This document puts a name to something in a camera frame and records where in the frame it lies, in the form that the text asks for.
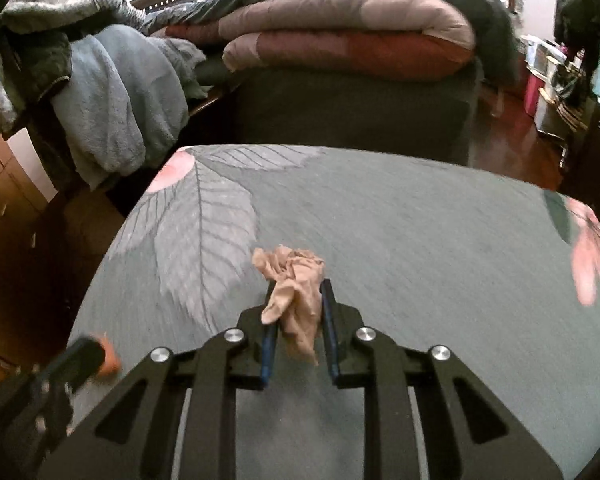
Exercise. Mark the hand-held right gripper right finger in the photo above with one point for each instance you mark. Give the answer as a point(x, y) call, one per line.
point(331, 342)

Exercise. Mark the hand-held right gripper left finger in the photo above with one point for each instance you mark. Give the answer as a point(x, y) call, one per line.
point(266, 357)

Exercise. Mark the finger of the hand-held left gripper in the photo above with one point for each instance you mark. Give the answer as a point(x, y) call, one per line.
point(75, 360)

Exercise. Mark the tan cloth scrap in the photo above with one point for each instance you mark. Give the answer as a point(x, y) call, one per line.
point(295, 300)

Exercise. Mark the grey floral tablecloth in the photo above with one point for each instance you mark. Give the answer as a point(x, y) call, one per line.
point(405, 240)

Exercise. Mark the brown wooden drawer cabinet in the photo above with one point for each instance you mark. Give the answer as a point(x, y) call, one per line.
point(5, 185)

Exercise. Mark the dark grey bed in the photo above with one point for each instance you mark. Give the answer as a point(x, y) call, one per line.
point(355, 115)

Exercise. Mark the blue grey fleece blanket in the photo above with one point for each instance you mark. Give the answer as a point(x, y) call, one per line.
point(110, 110)

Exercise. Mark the dark grey fleece garment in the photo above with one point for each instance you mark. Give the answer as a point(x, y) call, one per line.
point(45, 67)

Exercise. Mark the clear plastic storage bin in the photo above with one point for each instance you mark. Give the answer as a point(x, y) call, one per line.
point(555, 120)

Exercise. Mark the folded pink red comforter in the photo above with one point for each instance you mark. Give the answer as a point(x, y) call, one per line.
point(355, 25)

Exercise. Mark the pink plastic container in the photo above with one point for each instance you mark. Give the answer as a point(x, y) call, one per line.
point(532, 94)

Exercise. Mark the light grey fleece blanket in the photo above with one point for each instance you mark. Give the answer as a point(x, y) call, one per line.
point(45, 5)

